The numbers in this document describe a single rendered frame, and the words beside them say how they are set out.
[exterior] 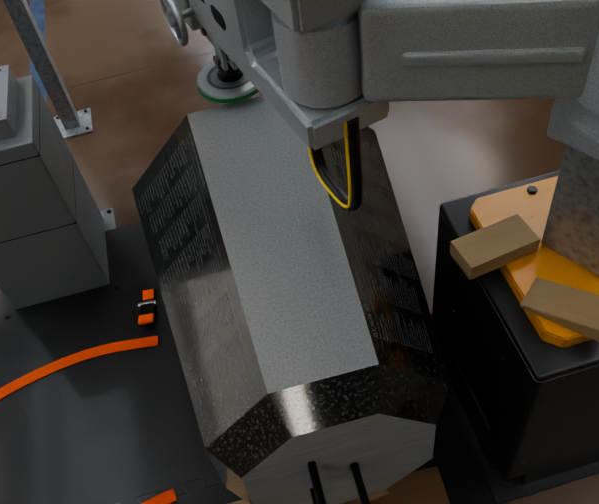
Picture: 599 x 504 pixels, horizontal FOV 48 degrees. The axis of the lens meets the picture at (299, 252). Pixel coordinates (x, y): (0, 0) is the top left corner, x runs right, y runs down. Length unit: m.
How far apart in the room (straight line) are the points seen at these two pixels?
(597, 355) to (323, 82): 0.90
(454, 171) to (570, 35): 1.85
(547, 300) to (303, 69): 0.81
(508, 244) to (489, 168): 1.41
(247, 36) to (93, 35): 2.95
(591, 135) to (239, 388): 0.93
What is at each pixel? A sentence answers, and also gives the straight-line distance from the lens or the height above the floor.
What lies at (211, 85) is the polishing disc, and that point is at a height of 0.93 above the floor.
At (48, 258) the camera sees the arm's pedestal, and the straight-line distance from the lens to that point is 2.81.
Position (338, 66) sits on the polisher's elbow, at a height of 1.40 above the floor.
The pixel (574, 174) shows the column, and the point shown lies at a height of 1.05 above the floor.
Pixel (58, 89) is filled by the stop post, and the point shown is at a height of 0.25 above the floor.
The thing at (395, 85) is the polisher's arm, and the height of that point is 1.35.
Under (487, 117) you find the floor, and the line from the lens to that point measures 3.44.
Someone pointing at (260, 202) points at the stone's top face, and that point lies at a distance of 1.85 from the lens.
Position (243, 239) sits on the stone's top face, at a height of 0.87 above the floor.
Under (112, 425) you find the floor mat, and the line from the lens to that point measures 2.59.
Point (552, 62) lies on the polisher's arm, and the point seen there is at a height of 1.40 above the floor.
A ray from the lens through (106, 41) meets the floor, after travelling 4.39.
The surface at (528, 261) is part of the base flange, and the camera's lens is 1.83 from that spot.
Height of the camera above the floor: 2.19
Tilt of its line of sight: 50 degrees down
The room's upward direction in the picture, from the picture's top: 10 degrees counter-clockwise
